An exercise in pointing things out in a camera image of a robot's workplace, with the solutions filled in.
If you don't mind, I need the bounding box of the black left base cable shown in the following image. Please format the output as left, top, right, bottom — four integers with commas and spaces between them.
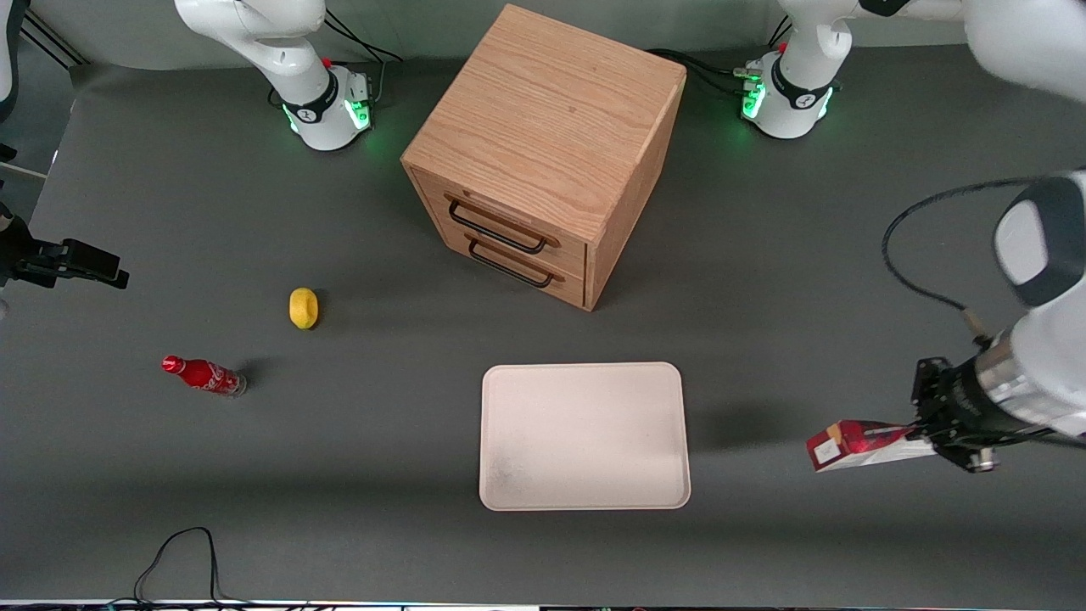
686, 68, 747, 97
647, 48, 747, 79

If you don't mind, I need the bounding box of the wooden drawer front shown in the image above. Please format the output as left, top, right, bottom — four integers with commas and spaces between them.
411, 168, 589, 274
422, 212, 588, 308

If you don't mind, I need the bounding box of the red cookie box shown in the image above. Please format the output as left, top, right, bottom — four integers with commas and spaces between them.
806, 418, 938, 473

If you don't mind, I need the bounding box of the black metal drawer handle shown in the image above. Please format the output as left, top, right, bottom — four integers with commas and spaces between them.
447, 197, 551, 255
467, 238, 557, 289

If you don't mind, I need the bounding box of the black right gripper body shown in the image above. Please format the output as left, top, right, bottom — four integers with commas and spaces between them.
0, 200, 40, 286

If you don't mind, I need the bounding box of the wooden drawer cabinet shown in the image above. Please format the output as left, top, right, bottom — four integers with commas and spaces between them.
400, 3, 687, 313

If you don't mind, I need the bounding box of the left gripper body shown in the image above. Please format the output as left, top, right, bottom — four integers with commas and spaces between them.
938, 329, 1066, 444

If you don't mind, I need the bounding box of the red cola bottle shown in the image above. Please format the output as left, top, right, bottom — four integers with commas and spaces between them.
161, 355, 248, 398

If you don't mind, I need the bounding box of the black looped cable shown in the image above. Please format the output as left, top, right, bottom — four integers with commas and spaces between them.
132, 526, 255, 608

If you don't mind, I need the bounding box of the black right base cable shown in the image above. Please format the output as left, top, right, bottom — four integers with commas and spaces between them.
325, 10, 405, 64

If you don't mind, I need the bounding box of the black base cable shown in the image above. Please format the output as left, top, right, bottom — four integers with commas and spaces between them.
647, 48, 747, 79
325, 10, 405, 64
686, 68, 747, 97

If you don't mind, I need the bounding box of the black metal frame bar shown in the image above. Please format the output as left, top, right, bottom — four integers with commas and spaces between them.
21, 10, 90, 69

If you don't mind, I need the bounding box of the cream plastic tray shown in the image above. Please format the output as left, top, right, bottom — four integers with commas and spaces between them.
479, 362, 691, 512

